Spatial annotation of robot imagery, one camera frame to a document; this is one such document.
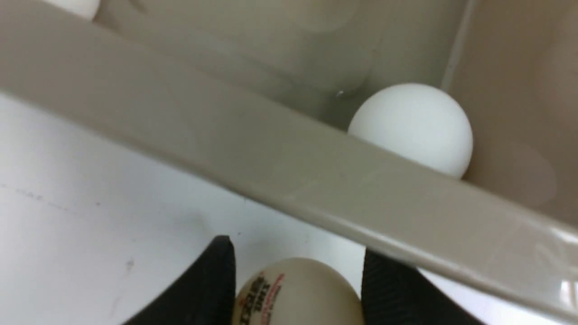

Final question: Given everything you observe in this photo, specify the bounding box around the white ball with black mark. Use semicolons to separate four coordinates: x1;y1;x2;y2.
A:
44;0;101;21

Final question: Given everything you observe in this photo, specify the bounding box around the white ping-pong ball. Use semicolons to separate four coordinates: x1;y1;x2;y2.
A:
347;83;474;179

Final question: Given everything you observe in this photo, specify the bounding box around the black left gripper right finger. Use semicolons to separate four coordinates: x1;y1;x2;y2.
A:
361;249;483;325

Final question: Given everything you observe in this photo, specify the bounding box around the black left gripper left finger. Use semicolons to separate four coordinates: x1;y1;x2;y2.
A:
125;235;237;325

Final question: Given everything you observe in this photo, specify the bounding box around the tan plastic bin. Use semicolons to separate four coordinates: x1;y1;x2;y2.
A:
1;0;577;325

